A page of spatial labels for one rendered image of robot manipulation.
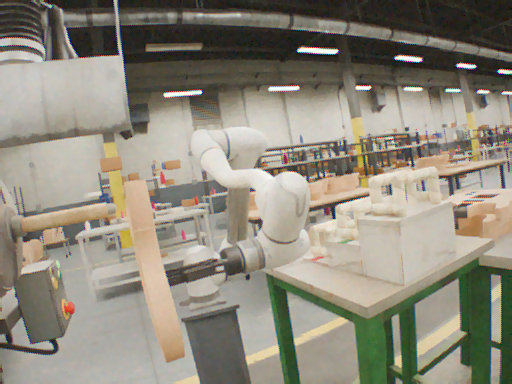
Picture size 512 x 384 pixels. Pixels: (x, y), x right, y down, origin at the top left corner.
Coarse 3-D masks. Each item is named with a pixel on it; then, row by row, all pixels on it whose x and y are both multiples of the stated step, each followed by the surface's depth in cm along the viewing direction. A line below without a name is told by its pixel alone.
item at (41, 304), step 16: (32, 272) 74; (48, 272) 76; (16, 288) 72; (32, 288) 73; (48, 288) 75; (64, 288) 89; (32, 304) 73; (48, 304) 75; (64, 304) 84; (32, 320) 73; (48, 320) 75; (64, 320) 79; (32, 336) 73; (48, 336) 74; (32, 352) 73; (48, 352) 76
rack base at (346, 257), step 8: (328, 240) 101; (336, 240) 99; (352, 240) 95; (328, 248) 100; (336, 248) 97; (344, 248) 93; (352, 248) 90; (328, 256) 101; (336, 256) 97; (344, 256) 94; (352, 256) 90; (360, 256) 87; (328, 264) 101; (336, 264) 98; (344, 264) 94; (352, 264) 91; (360, 264) 88; (352, 272) 91; (360, 272) 88
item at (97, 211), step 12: (96, 204) 64; (36, 216) 58; (48, 216) 59; (60, 216) 60; (72, 216) 61; (84, 216) 62; (96, 216) 63; (108, 216) 65; (24, 228) 57; (36, 228) 58
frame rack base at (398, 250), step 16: (416, 208) 85; (432, 208) 81; (448, 208) 85; (368, 224) 83; (384, 224) 78; (400, 224) 74; (416, 224) 77; (432, 224) 81; (448, 224) 84; (368, 240) 84; (384, 240) 78; (400, 240) 74; (416, 240) 77; (432, 240) 80; (448, 240) 84; (368, 256) 85; (384, 256) 79; (400, 256) 74; (416, 256) 77; (432, 256) 80; (448, 256) 84; (368, 272) 85; (384, 272) 80; (400, 272) 75; (416, 272) 77
